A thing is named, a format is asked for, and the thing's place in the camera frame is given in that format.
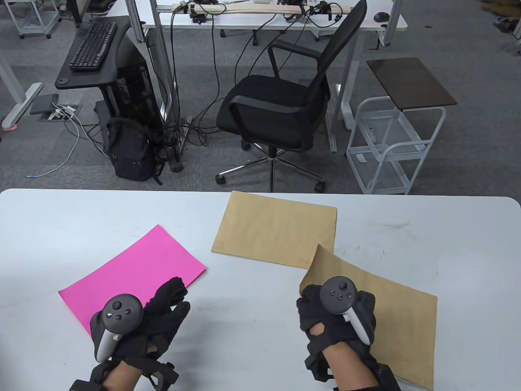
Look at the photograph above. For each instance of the white desk leg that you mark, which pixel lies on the white desk leg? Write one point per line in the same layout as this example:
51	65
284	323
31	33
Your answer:
24	97

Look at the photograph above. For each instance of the grey hand controller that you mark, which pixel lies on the grey hand controller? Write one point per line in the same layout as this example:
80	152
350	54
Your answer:
120	311
338	293

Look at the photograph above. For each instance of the black backpack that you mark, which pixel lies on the black backpack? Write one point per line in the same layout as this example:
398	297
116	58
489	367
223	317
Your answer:
130	154

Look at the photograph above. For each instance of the grey left hand controller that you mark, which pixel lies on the grey left hand controller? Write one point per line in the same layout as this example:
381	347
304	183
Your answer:
120	311

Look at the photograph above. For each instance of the black keyboard stand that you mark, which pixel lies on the black keyboard stand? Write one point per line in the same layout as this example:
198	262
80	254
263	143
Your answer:
67	79

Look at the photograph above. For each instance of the white rolling cart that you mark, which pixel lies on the white rolling cart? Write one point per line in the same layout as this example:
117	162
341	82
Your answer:
390	173

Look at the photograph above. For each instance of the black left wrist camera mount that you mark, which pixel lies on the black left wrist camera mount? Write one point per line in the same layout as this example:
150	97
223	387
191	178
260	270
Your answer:
165	374

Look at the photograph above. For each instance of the black water bottle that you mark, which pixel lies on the black water bottle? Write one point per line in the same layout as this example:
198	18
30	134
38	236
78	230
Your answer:
176	161

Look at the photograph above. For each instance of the pink paper sheet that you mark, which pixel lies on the pink paper sheet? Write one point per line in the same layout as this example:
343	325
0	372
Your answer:
134	269

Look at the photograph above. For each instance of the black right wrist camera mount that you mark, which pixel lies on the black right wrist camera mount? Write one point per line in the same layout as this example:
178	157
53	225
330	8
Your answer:
386	376

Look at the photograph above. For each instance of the person's right hand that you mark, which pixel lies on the person's right hand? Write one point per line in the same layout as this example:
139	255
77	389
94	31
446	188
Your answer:
313	313

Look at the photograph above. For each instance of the white office desk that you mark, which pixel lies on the white office desk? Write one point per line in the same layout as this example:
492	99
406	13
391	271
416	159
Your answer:
244	20

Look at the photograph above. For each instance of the person's left hand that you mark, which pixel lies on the person's left hand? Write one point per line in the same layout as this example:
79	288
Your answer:
163	321

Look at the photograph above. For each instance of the person's right forearm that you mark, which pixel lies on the person's right forearm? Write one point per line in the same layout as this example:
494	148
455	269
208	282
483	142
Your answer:
350	370

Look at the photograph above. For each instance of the dark brown board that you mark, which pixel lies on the dark brown board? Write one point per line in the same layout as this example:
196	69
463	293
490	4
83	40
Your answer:
411	83

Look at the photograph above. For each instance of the dark shoe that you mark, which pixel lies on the dark shoe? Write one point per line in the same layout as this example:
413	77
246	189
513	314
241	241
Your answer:
504	24

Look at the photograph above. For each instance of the brown paper envelope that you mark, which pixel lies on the brown paper envelope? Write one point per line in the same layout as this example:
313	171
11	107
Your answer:
407	321
272	228

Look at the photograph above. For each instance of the person's left forearm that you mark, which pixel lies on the person's left forearm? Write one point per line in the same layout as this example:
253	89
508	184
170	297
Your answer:
120	378

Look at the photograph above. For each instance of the black computer tower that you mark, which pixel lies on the black computer tower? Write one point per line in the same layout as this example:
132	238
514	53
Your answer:
134	81

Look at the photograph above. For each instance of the floor socket box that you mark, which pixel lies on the floor socket box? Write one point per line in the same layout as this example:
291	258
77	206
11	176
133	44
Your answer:
61	114

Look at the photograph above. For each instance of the black office chair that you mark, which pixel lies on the black office chair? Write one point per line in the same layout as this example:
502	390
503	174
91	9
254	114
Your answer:
268	106

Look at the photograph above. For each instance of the grey right hand controller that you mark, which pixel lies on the grey right hand controller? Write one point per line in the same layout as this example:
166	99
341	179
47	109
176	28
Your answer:
338	293

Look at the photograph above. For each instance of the grey floor plate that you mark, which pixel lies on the grey floor plate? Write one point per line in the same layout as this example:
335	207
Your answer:
44	104

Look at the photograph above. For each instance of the white wheeled trolley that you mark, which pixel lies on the white wheeled trolley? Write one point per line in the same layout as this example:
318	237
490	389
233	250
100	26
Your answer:
34	28

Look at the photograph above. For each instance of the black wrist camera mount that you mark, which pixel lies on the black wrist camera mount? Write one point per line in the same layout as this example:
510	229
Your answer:
165	374
386	376

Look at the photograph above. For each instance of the black keyboard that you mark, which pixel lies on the black keyboard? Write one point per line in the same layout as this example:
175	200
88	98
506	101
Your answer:
93	47

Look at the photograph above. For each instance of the black computer mouse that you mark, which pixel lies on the black computer mouse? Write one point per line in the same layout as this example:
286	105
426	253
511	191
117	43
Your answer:
381	16

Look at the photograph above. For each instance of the aluminium frame post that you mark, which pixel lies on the aluminium frame post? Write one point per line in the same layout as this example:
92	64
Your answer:
135	24
392	24
162	49

